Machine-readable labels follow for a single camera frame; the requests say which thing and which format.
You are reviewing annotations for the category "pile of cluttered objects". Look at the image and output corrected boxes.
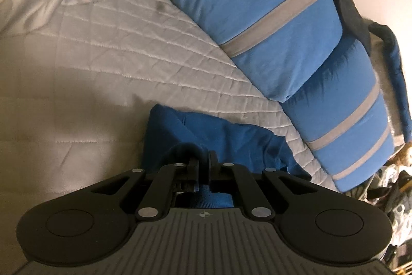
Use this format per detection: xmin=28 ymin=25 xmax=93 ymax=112
xmin=362 ymin=142 xmax=412 ymax=275

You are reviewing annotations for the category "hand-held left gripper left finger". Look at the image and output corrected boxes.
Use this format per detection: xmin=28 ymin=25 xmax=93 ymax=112
xmin=87 ymin=155 xmax=208 ymax=221

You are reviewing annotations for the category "dark blue sweatshirt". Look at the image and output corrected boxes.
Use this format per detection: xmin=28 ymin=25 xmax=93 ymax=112
xmin=142 ymin=104 xmax=313 ymax=210

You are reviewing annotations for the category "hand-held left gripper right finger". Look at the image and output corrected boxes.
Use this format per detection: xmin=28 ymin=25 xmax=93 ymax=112
xmin=209 ymin=151 xmax=323 ymax=221

